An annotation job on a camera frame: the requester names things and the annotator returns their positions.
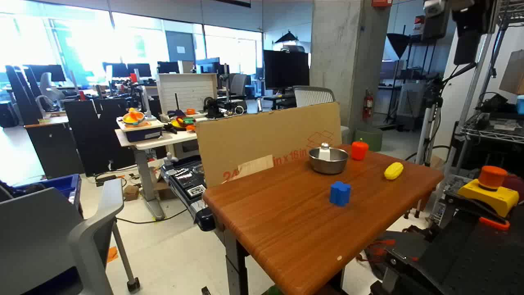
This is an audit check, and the large black monitor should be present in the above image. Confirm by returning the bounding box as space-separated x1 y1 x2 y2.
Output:
263 50 310 90

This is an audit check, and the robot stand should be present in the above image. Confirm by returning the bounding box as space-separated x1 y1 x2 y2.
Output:
370 193 524 295

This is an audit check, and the wire shelf rack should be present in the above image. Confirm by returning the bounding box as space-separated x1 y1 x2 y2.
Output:
449 0 524 193

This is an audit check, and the grey office chair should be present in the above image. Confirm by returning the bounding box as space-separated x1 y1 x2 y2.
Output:
0 178 140 295

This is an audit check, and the black lamp shade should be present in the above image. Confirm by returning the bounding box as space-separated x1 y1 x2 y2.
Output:
386 33 411 60

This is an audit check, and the blue block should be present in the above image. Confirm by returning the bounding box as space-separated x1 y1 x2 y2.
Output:
330 181 352 207

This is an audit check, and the red toy pepper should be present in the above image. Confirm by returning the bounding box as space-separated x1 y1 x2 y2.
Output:
351 138 369 161

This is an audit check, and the black cable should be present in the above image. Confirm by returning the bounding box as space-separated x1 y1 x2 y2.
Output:
117 208 189 225

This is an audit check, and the white desk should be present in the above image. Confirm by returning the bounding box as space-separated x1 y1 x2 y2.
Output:
115 123 202 222

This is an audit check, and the green stool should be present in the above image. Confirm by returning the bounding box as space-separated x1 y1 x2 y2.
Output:
355 128 383 152

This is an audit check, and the white and dark box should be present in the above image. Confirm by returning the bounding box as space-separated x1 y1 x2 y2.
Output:
117 118 164 143

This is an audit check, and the row of monitors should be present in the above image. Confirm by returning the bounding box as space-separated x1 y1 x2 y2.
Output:
23 61 153 82

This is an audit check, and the bowl of toy food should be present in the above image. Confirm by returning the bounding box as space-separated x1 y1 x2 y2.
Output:
122 108 146 125

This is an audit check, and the steel bowl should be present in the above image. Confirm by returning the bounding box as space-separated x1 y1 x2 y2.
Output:
308 147 349 175

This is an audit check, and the black electronic device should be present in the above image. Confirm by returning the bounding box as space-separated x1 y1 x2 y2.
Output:
161 158 216 232

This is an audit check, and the fire extinguisher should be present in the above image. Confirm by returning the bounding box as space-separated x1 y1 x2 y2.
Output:
363 89 374 122

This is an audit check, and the white mesh office chair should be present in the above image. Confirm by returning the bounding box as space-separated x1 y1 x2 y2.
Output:
293 86 336 108

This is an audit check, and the cardboard sheet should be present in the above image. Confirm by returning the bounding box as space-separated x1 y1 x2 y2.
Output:
196 102 343 188

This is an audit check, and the camera on tripod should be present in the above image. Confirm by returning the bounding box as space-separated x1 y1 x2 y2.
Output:
414 76 447 166

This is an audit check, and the blue bin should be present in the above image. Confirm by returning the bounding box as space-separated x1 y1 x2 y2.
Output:
12 174 82 213

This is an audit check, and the yellow emergency stop button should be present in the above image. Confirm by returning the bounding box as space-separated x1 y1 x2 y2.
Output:
457 166 519 218

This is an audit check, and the white slotted panel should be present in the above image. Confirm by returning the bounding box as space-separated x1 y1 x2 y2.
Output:
157 73 218 115

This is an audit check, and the yellow toy corn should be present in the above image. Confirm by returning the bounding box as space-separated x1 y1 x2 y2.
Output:
384 162 404 181

